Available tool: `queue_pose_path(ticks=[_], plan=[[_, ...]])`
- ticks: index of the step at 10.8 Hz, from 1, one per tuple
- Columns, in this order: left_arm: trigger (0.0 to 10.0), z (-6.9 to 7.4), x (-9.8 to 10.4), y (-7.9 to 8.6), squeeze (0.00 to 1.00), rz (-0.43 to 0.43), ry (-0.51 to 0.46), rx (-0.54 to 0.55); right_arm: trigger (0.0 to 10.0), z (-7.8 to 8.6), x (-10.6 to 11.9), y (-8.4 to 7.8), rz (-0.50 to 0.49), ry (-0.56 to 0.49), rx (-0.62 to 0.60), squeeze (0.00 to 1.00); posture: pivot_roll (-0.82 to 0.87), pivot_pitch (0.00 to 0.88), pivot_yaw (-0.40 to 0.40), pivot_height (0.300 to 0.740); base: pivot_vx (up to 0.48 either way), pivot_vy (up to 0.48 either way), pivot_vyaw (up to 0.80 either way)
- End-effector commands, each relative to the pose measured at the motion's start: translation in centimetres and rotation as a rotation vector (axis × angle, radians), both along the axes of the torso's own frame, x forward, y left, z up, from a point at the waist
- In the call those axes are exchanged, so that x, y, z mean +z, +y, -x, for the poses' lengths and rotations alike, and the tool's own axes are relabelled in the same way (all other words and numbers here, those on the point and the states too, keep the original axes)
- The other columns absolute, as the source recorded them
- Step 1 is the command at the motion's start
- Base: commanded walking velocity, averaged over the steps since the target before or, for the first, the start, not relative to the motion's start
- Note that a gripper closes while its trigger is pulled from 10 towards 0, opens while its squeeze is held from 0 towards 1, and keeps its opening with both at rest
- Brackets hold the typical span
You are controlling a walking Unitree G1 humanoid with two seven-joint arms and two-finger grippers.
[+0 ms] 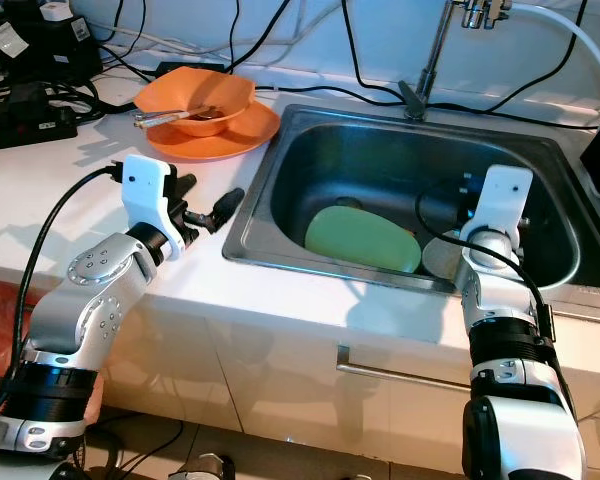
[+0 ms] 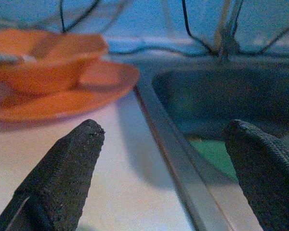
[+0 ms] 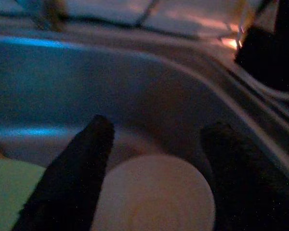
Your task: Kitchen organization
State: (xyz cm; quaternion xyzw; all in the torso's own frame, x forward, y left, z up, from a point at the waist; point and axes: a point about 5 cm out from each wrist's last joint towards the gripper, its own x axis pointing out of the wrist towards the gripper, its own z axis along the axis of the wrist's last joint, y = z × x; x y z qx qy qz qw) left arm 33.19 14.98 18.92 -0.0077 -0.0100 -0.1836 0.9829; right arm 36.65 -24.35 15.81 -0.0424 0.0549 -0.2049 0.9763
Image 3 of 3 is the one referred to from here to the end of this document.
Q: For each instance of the stainless steel kitchen sink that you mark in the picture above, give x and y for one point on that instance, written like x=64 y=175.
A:
x=86 y=79

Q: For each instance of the black blocky object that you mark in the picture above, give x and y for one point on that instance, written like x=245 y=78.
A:
x=267 y=60

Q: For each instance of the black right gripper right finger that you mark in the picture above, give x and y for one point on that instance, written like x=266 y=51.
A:
x=245 y=192

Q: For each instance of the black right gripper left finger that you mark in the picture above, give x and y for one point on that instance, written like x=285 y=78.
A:
x=69 y=183

